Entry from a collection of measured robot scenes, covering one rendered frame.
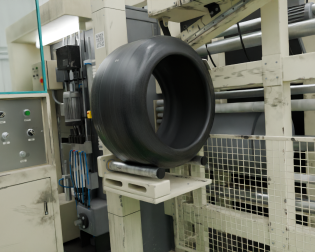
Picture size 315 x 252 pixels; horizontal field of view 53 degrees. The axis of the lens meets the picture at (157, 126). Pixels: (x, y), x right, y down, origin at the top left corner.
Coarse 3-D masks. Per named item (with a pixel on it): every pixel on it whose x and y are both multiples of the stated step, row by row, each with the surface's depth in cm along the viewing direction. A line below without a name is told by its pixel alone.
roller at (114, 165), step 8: (112, 160) 149; (112, 168) 146; (120, 168) 141; (128, 168) 137; (136, 168) 133; (144, 168) 130; (152, 168) 127; (160, 168) 125; (152, 176) 126; (160, 176) 125
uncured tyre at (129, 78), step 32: (128, 64) 118; (160, 64) 161; (192, 64) 141; (96, 96) 127; (128, 96) 116; (192, 96) 162; (96, 128) 131; (128, 128) 117; (160, 128) 164; (192, 128) 159; (128, 160) 136; (160, 160) 127
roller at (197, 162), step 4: (196, 156) 146; (200, 156) 145; (204, 156) 145; (192, 160) 147; (196, 160) 145; (200, 160) 143; (204, 160) 144; (196, 164) 146; (200, 164) 144; (204, 164) 144
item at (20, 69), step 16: (0, 0) 145; (16, 0) 150; (32, 0) 155; (0, 16) 145; (16, 16) 150; (32, 16) 156; (0, 32) 145; (16, 32) 150; (32, 32) 156; (0, 48) 145; (16, 48) 150; (32, 48) 156; (0, 64) 145; (16, 64) 150; (32, 64) 156; (0, 80) 146; (16, 80) 150; (32, 80) 156
